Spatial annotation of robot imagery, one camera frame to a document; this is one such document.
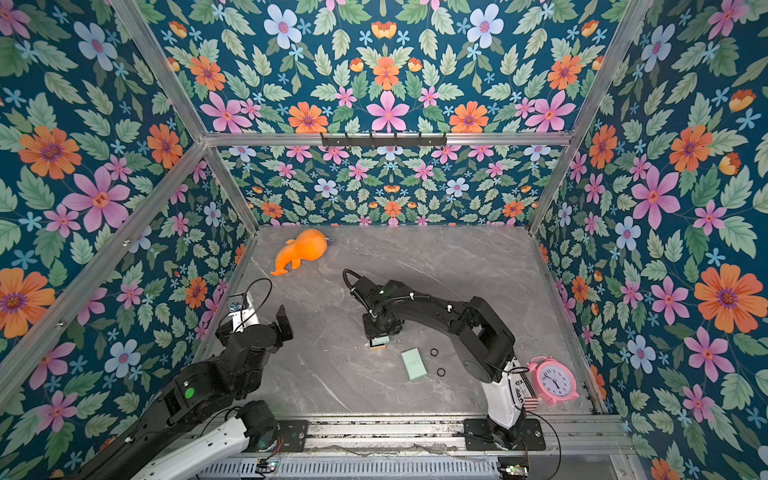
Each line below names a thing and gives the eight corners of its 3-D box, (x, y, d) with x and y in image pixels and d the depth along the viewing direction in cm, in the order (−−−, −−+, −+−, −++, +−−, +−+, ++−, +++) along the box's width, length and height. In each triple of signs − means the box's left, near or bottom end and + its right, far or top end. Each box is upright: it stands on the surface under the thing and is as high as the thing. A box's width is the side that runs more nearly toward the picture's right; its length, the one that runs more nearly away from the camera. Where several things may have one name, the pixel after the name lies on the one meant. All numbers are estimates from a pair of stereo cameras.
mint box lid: (409, 381, 84) (409, 378, 82) (400, 355, 89) (400, 352, 87) (427, 374, 85) (428, 371, 83) (418, 349, 90) (418, 346, 88)
